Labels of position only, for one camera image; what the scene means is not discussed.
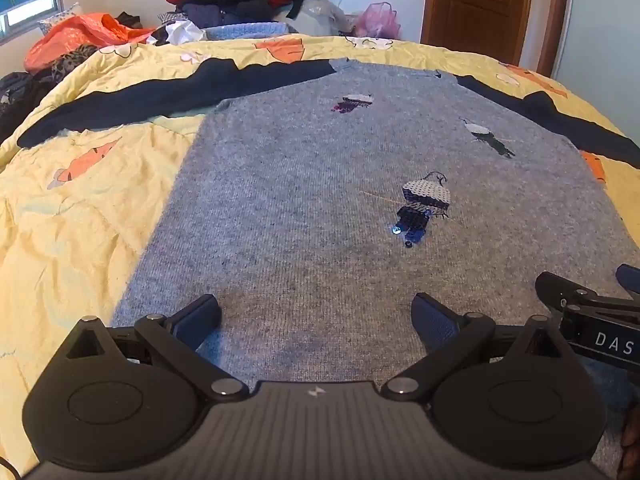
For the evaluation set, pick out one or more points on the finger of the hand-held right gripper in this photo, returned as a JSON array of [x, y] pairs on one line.
[[565, 292], [629, 277]]

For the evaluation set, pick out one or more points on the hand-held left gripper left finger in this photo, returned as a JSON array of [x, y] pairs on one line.
[[200, 317]]

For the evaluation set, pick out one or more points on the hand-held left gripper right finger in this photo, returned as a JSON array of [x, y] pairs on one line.
[[434, 321]]

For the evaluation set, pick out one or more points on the grey sweater with navy sleeves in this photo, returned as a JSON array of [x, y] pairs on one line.
[[300, 210]]

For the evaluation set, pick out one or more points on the yellow floral blanket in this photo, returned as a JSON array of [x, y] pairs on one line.
[[75, 235]]

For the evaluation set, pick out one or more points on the dark patterned cloth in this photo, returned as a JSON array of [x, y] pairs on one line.
[[25, 95]]

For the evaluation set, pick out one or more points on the white patterned cloth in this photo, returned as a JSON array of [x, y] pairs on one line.
[[182, 32]]

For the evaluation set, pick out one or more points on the light blue cloth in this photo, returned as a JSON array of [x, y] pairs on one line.
[[250, 31]]

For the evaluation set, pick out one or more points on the brown wooden door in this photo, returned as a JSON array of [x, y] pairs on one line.
[[475, 5]]

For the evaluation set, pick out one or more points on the pink plastic bag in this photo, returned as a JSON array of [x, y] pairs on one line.
[[377, 22]]

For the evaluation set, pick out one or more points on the orange cloth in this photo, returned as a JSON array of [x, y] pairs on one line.
[[75, 37]]

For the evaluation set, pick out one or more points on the grey plastic bag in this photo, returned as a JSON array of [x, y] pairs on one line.
[[322, 17]]

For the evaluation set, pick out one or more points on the floral pillow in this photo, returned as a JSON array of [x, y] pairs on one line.
[[57, 17]]

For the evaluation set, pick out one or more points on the window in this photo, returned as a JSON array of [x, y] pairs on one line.
[[30, 14]]

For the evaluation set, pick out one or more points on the wooden door frame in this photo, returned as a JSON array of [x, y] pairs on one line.
[[552, 15]]

